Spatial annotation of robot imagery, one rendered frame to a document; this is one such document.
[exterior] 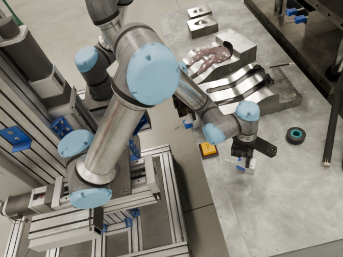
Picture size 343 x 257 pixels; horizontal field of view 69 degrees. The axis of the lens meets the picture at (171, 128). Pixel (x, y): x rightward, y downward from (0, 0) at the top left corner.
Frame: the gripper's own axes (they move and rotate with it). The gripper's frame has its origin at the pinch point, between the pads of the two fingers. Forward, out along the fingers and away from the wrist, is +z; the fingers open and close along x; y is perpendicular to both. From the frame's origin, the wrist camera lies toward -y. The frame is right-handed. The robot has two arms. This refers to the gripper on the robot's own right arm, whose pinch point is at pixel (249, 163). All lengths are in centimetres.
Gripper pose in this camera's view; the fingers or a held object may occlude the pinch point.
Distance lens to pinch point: 113.4
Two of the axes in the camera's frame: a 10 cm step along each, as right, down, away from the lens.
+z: 2.0, 6.2, 7.6
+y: -9.0, -2.0, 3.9
